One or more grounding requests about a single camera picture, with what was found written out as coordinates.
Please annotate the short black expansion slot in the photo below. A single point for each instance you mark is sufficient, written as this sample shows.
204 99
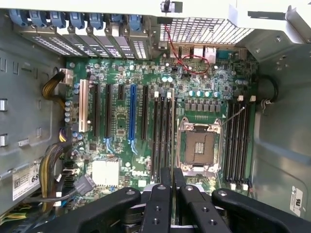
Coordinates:
120 92

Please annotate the white expansion slot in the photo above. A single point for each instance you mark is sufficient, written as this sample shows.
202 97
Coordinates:
83 106

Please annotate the blue card retention clip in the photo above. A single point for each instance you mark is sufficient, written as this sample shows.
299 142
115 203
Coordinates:
135 22
77 21
57 20
18 17
96 21
116 22
37 19

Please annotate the grey metal PC case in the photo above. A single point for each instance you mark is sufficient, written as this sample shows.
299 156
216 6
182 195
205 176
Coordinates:
279 136

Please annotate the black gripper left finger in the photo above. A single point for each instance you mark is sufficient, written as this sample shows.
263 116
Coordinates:
155 208

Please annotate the blue expansion slot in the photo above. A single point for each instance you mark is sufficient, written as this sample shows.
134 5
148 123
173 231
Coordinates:
133 111

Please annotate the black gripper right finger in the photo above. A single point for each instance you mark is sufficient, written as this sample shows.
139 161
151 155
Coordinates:
194 213

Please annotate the perforated metal slot cover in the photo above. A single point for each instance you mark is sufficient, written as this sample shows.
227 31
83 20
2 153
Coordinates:
98 48
53 46
139 49
113 48
125 48
82 47

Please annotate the silver CPU socket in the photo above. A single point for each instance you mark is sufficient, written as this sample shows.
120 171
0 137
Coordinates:
200 145

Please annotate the silver finned heat sink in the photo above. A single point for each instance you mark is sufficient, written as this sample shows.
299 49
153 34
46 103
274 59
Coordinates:
106 173

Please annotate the white certification sticker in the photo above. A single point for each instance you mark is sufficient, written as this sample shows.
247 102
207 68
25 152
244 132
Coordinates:
297 201

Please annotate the green Dell motherboard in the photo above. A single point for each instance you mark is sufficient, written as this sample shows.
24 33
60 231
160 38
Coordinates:
121 116

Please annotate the thin metal locking lever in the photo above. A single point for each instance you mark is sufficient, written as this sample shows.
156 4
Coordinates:
233 117

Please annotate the black RAM slot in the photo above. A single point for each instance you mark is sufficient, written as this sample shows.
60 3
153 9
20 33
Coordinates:
229 140
168 131
176 136
241 140
246 140
154 136
235 140
161 136

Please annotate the blue VGA port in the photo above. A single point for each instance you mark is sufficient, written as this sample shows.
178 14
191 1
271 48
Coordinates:
227 54

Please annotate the black intrusion switch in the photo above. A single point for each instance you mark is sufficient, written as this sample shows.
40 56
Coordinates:
167 6

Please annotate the long black expansion slot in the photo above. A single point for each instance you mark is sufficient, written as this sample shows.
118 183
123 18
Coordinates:
97 109
108 109
144 111

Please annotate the silver rear port block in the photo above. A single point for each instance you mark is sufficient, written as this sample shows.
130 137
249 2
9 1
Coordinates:
194 52

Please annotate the white barcode label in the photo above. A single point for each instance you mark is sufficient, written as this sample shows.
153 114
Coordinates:
23 182

